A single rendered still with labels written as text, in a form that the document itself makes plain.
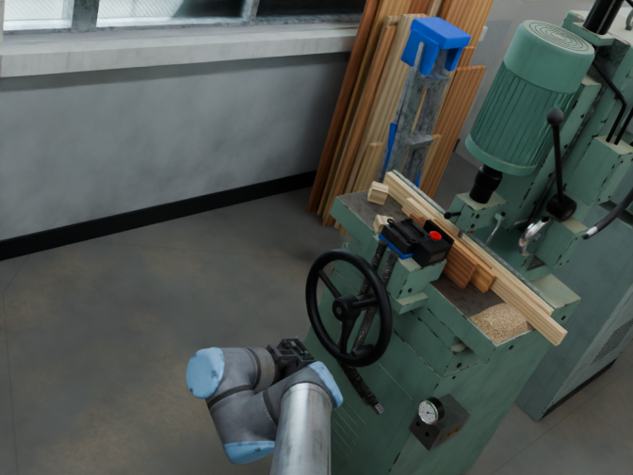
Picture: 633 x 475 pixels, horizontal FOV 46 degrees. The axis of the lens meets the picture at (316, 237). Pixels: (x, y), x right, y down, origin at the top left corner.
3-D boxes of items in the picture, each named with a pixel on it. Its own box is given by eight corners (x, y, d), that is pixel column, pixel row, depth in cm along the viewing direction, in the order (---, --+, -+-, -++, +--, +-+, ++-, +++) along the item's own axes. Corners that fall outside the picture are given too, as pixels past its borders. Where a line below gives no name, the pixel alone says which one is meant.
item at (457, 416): (406, 428, 191) (417, 407, 187) (437, 413, 199) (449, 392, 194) (429, 453, 186) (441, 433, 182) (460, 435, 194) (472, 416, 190)
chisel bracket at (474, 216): (442, 221, 190) (455, 194, 185) (476, 212, 199) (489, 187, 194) (462, 238, 186) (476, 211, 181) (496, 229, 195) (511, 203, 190)
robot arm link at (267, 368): (245, 402, 146) (219, 368, 151) (262, 401, 150) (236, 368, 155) (268, 368, 144) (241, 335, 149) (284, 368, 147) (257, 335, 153)
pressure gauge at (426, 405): (411, 417, 185) (423, 394, 180) (421, 411, 187) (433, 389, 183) (428, 435, 182) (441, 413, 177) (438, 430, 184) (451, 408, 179)
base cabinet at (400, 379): (267, 430, 247) (330, 267, 208) (388, 378, 284) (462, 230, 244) (351, 541, 223) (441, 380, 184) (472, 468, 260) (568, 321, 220)
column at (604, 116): (450, 242, 219) (566, 8, 179) (496, 229, 233) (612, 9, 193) (507, 291, 207) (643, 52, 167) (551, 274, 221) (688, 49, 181)
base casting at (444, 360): (332, 267, 208) (341, 241, 203) (462, 231, 244) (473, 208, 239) (442, 380, 184) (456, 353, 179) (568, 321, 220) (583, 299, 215)
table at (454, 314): (301, 219, 199) (307, 200, 196) (381, 202, 218) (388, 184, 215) (461, 378, 166) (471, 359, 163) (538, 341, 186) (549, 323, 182)
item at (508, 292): (400, 210, 205) (406, 198, 203) (406, 208, 207) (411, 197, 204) (555, 346, 176) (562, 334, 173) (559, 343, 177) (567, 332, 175)
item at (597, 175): (563, 188, 187) (593, 137, 178) (583, 183, 192) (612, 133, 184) (591, 207, 182) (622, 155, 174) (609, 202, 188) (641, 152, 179)
